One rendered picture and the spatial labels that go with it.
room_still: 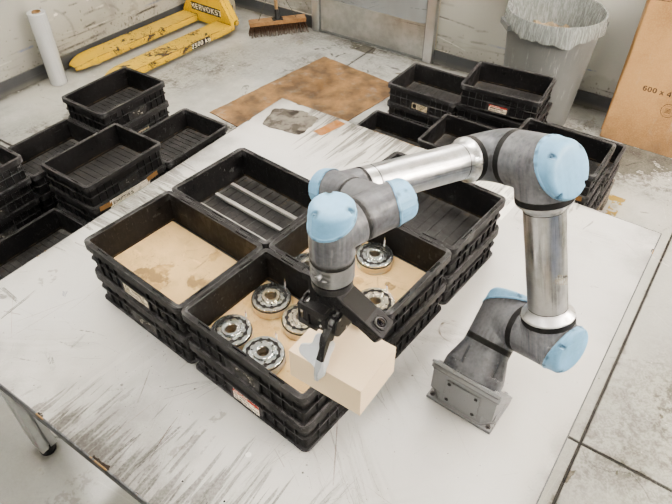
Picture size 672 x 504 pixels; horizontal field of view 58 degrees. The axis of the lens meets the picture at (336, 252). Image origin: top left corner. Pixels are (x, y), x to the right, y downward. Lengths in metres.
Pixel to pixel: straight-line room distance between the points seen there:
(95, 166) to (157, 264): 1.17
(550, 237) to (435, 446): 0.58
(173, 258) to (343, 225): 0.96
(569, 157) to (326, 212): 0.51
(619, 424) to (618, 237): 0.76
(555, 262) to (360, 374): 0.47
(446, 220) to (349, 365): 0.87
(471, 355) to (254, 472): 0.57
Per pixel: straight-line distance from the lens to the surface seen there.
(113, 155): 2.94
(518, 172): 1.23
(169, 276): 1.75
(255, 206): 1.94
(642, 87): 4.07
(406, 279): 1.69
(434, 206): 1.95
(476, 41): 4.57
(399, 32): 4.81
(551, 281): 1.34
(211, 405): 1.61
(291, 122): 2.58
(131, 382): 1.70
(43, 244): 2.91
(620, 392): 2.69
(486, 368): 1.49
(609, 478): 2.46
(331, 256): 0.94
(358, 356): 1.14
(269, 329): 1.57
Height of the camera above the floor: 2.02
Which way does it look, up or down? 43 degrees down
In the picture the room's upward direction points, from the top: straight up
